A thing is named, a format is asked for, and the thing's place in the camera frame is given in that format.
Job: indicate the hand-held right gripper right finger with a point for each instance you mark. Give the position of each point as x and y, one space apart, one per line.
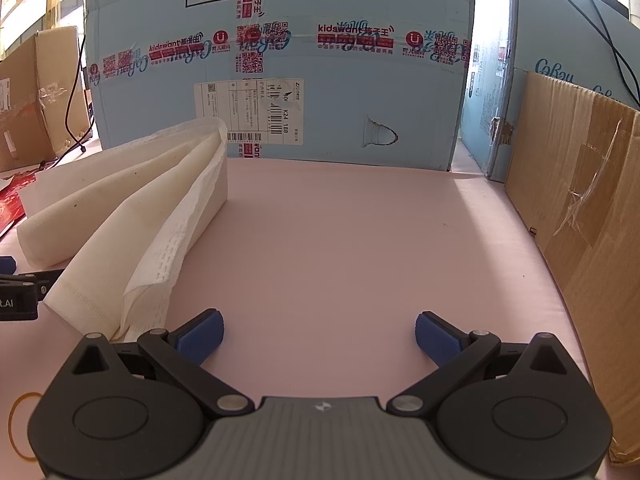
435 340

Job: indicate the yellow rubber band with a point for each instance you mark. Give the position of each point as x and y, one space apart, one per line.
10 422

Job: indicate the red printed paper bag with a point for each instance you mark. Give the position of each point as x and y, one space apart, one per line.
10 205

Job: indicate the large blue cardboard box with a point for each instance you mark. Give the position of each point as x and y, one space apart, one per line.
350 100

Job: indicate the brown cardboard box with tape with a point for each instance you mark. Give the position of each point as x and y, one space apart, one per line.
575 210

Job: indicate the white fabric shopping bag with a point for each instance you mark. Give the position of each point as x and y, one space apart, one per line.
125 185

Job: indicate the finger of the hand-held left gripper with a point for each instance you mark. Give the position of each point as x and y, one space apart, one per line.
45 279
6 264

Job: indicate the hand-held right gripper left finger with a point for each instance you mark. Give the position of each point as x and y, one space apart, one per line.
200 332

